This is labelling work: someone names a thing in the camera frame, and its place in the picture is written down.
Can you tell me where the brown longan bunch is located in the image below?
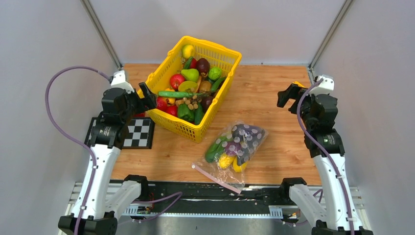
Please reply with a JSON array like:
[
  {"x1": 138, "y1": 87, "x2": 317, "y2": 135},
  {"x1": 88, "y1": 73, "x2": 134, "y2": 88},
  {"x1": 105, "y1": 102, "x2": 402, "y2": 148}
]
[{"x1": 175, "y1": 95, "x2": 203, "y2": 110}]

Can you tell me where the green bell pepper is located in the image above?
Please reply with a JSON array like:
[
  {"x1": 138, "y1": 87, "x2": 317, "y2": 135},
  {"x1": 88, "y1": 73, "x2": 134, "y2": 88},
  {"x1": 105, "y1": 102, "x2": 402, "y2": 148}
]
[{"x1": 178, "y1": 103, "x2": 195, "y2": 122}]

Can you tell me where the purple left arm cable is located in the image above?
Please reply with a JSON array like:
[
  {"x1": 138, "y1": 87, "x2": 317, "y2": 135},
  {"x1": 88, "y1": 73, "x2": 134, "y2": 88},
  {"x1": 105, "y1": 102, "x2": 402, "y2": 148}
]
[{"x1": 45, "y1": 66, "x2": 113, "y2": 235}]

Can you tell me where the green white bok choy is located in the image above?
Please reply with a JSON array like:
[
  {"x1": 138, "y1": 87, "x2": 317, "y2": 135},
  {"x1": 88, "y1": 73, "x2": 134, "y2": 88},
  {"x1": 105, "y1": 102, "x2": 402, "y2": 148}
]
[{"x1": 205, "y1": 134, "x2": 233, "y2": 163}]

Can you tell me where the yellow plastic basket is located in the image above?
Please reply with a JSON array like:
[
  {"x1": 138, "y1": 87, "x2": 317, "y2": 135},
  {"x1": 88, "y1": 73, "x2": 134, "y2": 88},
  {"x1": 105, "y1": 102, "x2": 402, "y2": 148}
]
[{"x1": 145, "y1": 36, "x2": 242, "y2": 143}]

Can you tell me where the black white checkerboard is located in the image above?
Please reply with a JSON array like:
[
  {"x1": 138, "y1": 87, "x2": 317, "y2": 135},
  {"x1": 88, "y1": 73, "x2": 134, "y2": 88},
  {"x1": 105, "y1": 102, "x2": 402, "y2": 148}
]
[{"x1": 84, "y1": 117, "x2": 155, "y2": 150}]

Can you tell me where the dark red round fruit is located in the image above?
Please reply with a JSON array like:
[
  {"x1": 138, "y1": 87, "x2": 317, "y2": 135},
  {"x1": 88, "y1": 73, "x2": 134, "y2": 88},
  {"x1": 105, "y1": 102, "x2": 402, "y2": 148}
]
[{"x1": 196, "y1": 58, "x2": 210, "y2": 77}]

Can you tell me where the dark purple eggplant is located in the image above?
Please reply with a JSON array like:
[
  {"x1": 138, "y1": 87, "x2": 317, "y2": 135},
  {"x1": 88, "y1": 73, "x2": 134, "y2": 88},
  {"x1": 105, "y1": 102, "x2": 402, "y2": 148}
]
[{"x1": 231, "y1": 123, "x2": 268, "y2": 166}]

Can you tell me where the light green round fruit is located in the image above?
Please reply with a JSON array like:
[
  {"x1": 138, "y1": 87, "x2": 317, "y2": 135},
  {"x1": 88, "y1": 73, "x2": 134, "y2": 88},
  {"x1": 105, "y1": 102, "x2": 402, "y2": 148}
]
[{"x1": 208, "y1": 67, "x2": 222, "y2": 81}]

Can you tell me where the yellow green lime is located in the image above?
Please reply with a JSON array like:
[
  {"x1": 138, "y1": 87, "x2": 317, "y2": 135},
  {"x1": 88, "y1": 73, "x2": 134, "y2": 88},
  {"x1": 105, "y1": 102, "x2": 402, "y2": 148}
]
[{"x1": 181, "y1": 44, "x2": 195, "y2": 60}]

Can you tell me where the brown kiwi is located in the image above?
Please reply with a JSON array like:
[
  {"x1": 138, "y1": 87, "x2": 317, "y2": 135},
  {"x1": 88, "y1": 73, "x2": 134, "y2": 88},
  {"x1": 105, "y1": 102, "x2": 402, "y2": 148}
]
[{"x1": 199, "y1": 81, "x2": 212, "y2": 93}]

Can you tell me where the dark green cucumber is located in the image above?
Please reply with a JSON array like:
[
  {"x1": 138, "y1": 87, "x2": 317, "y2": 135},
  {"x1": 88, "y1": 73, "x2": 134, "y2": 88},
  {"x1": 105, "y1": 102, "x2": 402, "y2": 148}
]
[{"x1": 210, "y1": 77, "x2": 226, "y2": 93}]

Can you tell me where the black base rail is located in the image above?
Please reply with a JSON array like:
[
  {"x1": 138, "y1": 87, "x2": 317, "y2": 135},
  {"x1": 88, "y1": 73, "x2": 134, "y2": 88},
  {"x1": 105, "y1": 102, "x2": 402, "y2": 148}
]
[{"x1": 138, "y1": 181, "x2": 296, "y2": 214}]

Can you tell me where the yellow green pepper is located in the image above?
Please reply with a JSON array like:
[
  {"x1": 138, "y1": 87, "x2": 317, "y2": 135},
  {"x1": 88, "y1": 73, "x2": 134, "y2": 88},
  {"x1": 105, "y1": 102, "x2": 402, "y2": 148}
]
[{"x1": 178, "y1": 81, "x2": 199, "y2": 93}]

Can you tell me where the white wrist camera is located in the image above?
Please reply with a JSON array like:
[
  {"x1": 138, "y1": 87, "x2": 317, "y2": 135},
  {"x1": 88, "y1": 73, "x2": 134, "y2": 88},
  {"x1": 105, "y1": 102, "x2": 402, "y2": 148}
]
[
  {"x1": 110, "y1": 70, "x2": 136, "y2": 94},
  {"x1": 309, "y1": 74, "x2": 335, "y2": 95}
]

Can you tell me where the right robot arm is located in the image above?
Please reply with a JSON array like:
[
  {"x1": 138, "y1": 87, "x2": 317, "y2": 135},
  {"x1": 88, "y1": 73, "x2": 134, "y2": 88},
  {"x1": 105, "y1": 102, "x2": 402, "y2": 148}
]
[{"x1": 277, "y1": 83, "x2": 373, "y2": 235}]

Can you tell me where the green pear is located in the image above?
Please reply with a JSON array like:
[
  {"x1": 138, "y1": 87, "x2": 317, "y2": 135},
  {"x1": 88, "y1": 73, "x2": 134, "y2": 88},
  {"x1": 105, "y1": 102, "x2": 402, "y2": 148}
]
[{"x1": 181, "y1": 69, "x2": 199, "y2": 82}]

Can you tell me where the purple onion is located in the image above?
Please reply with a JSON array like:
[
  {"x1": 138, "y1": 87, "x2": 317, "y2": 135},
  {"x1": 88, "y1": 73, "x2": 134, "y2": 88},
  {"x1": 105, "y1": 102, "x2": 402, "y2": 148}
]
[{"x1": 225, "y1": 141, "x2": 241, "y2": 156}]

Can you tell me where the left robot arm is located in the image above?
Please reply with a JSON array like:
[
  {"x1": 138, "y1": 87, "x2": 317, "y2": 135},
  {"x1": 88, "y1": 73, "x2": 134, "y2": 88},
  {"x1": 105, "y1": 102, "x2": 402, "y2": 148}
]
[{"x1": 58, "y1": 82, "x2": 157, "y2": 235}]

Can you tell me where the clear zip top bag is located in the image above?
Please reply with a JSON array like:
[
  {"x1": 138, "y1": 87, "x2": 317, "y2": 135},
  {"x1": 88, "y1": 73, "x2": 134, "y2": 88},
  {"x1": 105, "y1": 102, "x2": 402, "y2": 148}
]
[{"x1": 191, "y1": 121, "x2": 268, "y2": 194}]

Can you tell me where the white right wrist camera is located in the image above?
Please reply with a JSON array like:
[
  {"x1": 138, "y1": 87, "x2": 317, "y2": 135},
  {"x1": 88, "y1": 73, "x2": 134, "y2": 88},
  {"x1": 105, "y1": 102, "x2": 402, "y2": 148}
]
[{"x1": 309, "y1": 74, "x2": 335, "y2": 95}]

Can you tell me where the red apple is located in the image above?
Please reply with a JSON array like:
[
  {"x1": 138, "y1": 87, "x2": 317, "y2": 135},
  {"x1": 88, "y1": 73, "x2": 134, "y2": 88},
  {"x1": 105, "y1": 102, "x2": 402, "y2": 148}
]
[{"x1": 169, "y1": 74, "x2": 186, "y2": 91}]

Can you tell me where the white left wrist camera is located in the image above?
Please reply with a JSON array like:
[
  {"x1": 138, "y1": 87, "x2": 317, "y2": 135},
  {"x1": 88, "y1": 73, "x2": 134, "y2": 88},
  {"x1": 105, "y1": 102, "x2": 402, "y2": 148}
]
[{"x1": 110, "y1": 70, "x2": 136, "y2": 94}]

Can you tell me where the yellow lemon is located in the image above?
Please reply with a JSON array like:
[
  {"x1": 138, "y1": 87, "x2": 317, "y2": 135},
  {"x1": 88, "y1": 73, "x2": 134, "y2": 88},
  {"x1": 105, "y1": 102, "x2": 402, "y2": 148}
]
[{"x1": 232, "y1": 158, "x2": 248, "y2": 173}]

